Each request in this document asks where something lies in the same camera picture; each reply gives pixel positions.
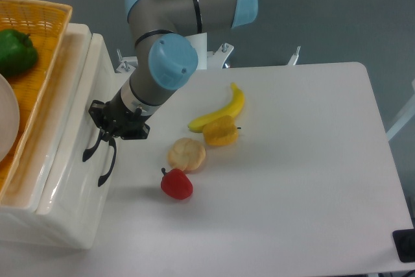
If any white drawer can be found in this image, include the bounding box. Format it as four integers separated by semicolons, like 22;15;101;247
36;34;113;218

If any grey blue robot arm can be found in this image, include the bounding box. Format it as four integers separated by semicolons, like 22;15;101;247
89;0;259;141

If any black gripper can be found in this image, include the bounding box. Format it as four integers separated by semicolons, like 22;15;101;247
88;93;150;142

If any beige bread roll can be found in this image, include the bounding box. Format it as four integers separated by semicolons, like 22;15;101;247
167;138;206;171

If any white drawer cabinet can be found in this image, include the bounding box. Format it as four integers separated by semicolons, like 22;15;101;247
1;23;113;249

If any orange wicker basket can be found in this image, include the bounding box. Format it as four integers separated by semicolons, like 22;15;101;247
1;0;73;197

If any black lower drawer handle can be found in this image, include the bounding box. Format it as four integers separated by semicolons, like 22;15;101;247
97;139;117;187

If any beige round plate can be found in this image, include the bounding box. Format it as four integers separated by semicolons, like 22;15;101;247
0;75;20;161

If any black device at edge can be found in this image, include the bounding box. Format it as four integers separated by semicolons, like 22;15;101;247
392;229;415;263

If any yellow banana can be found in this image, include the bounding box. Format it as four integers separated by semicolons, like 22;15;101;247
187;82;245;133

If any yellow bell pepper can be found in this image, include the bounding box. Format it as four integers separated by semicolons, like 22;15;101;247
202;115;239;147

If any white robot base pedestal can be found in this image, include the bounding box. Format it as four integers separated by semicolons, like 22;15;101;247
115;32;235;73

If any red bell pepper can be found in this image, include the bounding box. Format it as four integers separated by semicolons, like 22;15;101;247
160;168;193;200

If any green bell pepper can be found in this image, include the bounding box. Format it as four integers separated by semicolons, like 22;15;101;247
1;29;38;78

